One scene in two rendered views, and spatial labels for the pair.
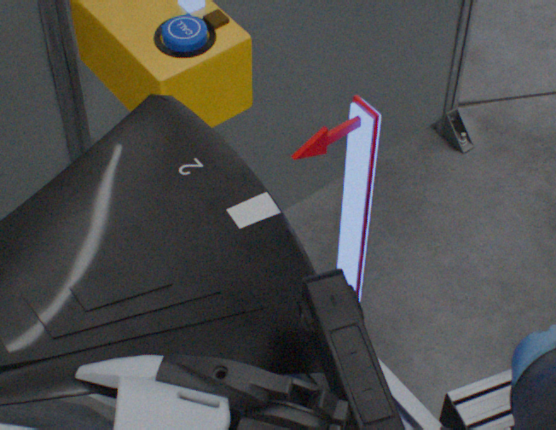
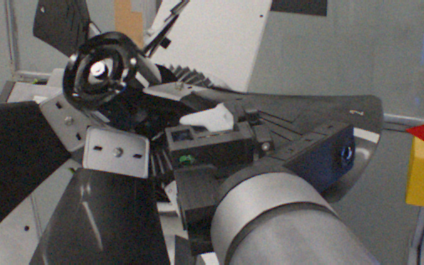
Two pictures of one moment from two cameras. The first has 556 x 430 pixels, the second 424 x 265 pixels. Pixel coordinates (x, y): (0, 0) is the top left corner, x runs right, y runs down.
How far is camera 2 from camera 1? 0.49 m
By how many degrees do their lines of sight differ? 59
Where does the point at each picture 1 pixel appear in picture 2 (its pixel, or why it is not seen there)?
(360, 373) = (298, 145)
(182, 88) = not seen: outside the picture
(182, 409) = (219, 119)
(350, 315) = (329, 132)
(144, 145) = (348, 101)
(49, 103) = not seen: hidden behind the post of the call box
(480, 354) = not seen: outside the picture
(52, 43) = not seen: outside the picture
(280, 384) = (250, 111)
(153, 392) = (219, 111)
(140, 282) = (281, 115)
